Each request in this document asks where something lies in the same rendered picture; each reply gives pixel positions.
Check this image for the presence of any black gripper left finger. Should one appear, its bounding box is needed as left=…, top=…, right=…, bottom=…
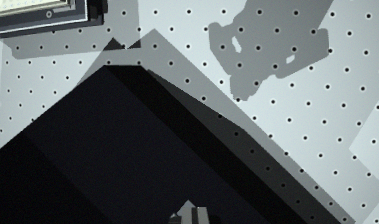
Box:
left=168, top=207, right=195, bottom=224

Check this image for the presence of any light grey perforated plate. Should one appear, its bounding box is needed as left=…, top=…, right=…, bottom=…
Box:
left=0, top=0, right=379, bottom=224

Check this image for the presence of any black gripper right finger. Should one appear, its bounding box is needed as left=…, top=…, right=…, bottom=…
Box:
left=194, top=207, right=222, bottom=224

